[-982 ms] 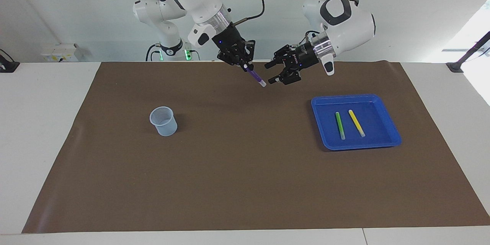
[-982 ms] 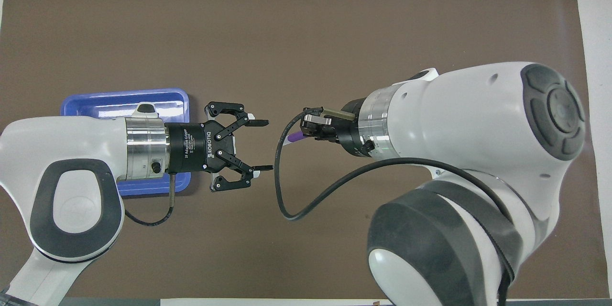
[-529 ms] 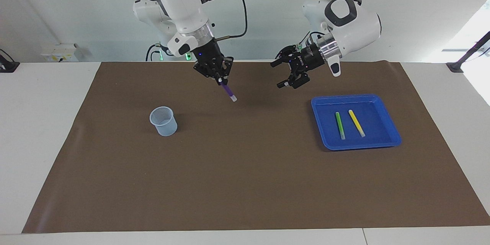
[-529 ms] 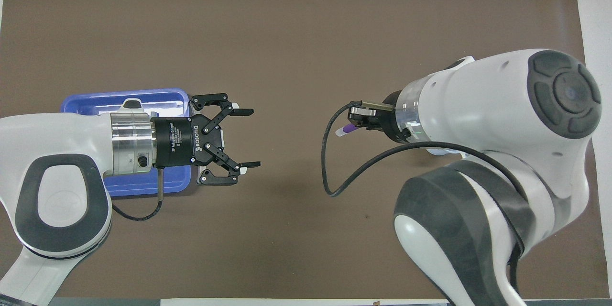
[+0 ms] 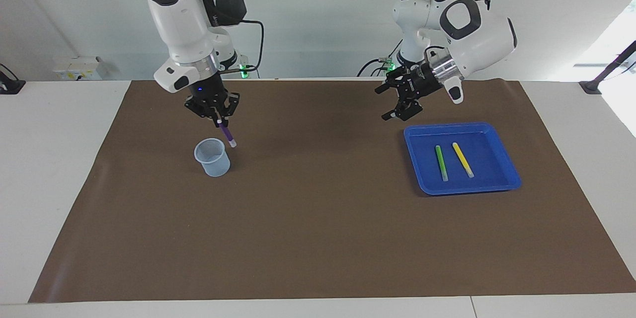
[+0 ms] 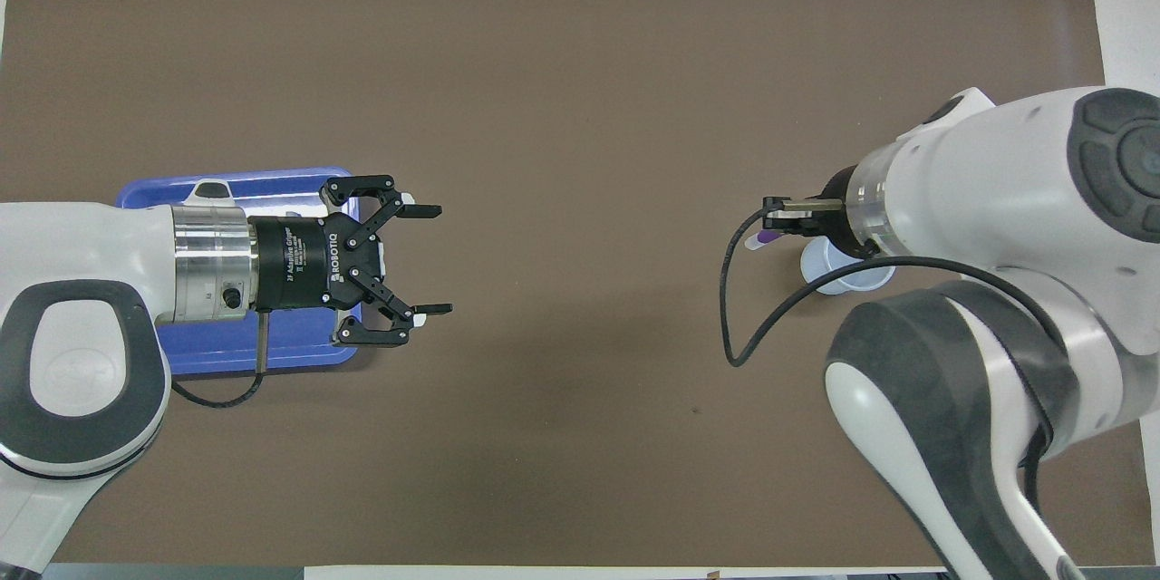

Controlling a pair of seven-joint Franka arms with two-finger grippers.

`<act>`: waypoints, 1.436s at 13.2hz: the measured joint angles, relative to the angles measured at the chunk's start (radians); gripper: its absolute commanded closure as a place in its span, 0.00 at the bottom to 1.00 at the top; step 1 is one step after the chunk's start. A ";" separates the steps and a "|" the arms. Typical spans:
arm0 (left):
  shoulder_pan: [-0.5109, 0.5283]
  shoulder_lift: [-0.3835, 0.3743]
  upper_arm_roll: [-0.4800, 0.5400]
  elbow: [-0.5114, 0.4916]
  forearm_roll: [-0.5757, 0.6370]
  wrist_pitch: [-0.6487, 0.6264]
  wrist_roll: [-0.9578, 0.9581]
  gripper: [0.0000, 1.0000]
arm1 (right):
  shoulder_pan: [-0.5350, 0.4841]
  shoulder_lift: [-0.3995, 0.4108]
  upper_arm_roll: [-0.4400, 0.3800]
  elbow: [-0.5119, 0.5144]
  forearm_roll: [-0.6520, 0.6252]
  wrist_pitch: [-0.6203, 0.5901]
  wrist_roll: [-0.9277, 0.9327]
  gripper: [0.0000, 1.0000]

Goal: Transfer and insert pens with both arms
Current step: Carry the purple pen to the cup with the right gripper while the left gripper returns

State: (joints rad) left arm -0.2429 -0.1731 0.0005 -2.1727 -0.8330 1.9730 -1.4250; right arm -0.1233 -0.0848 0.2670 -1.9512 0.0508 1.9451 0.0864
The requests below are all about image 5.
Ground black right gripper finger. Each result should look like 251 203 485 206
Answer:
185 98 219 127
219 92 241 128

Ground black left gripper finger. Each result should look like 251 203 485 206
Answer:
382 98 424 121
375 71 409 94

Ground purple marker pen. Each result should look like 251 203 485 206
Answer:
217 122 238 148

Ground green marker pen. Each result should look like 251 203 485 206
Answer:
435 145 449 182

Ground yellow marker pen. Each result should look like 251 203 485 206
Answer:
452 142 475 178

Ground translucent plastic cup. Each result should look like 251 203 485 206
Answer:
194 138 231 178

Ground blue plastic tray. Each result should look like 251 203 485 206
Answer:
403 122 522 196

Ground brown table mat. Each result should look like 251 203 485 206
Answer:
28 79 636 304

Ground black stand with base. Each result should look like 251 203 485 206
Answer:
579 40 636 95

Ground black table clamp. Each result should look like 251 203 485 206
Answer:
0 64 26 95

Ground black left base cables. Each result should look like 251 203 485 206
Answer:
357 40 404 78

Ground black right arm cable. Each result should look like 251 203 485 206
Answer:
219 19 264 74

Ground white wall socket box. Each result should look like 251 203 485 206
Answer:
54 57 102 81

